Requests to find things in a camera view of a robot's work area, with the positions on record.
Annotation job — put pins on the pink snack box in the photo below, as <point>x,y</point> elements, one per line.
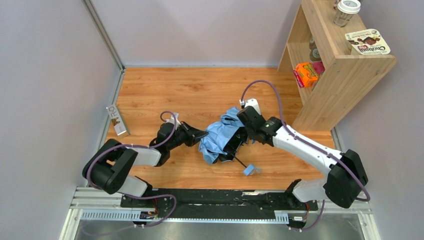
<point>319,67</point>

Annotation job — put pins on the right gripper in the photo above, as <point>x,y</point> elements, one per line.
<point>236,138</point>

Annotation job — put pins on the Chobani yogurt cup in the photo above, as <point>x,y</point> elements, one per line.
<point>367,42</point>

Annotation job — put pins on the orange snack box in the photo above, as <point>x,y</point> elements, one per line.
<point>305,75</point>

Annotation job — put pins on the wooden shelf unit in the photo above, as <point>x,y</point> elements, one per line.
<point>347,77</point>

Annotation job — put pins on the glass jar white lid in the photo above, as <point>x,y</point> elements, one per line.
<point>345,10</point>

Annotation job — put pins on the small bottle on shelf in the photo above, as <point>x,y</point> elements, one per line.
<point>314,54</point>

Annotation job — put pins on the small RO labelled box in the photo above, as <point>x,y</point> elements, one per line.
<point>117,121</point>

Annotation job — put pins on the aluminium frame post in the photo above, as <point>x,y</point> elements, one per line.
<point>95,17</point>

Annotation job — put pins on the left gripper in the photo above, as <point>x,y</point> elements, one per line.
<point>189,134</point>

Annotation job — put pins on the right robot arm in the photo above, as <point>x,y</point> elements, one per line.
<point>344,176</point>

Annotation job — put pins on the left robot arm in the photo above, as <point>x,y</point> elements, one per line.
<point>109,169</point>

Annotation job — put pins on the light blue folding umbrella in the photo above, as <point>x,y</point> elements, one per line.
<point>217,145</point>

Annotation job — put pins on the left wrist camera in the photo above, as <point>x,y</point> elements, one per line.
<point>174,119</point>

